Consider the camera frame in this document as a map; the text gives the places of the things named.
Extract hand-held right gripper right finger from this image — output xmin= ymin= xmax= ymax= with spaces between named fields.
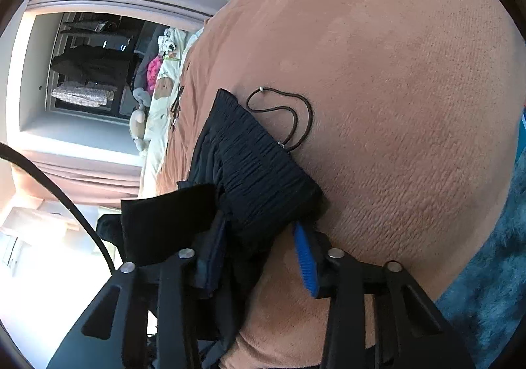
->
xmin=292 ymin=221 xmax=477 ymax=369

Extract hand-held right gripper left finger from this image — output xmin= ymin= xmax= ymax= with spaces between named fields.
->
xmin=46 ymin=213 xmax=227 ymax=369

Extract black pants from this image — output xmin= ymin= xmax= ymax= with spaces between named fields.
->
xmin=96 ymin=88 xmax=323 ymax=369

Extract white patterned pillow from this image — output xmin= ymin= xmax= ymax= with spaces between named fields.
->
xmin=139 ymin=26 xmax=206 ymax=197

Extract beige plush toy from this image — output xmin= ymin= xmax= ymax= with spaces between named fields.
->
xmin=128 ymin=104 xmax=152 ymax=154

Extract blue fuzzy rug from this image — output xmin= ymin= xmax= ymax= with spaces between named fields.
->
xmin=433 ymin=106 xmax=526 ymax=369

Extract brown fleece blanket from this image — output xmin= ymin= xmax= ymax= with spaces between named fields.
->
xmin=156 ymin=0 xmax=522 ymax=369

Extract grey plush toy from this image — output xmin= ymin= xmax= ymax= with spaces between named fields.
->
xmin=132 ymin=87 xmax=154 ymax=107

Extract dark grey cloth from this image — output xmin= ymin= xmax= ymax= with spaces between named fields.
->
xmin=133 ymin=30 xmax=163 ymax=92

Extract pink cloth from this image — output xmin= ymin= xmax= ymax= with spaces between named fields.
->
xmin=147 ymin=57 xmax=163 ymax=82

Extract hanging floral garment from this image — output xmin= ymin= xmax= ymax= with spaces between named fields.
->
xmin=50 ymin=81 xmax=116 ymax=107

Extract white black-spotted cloth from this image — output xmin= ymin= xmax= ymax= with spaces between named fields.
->
xmin=158 ymin=27 xmax=179 ymax=59

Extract hanging black garment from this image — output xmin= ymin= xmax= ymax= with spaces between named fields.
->
xmin=51 ymin=44 xmax=134 ymax=84

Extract thin black cord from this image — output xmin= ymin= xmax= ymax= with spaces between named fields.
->
xmin=246 ymin=85 xmax=314 ymax=150

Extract tangled black cable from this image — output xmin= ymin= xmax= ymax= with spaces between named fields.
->
xmin=169 ymin=83 xmax=185 ymax=131

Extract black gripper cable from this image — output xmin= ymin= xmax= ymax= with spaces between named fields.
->
xmin=0 ymin=143 xmax=118 ymax=275

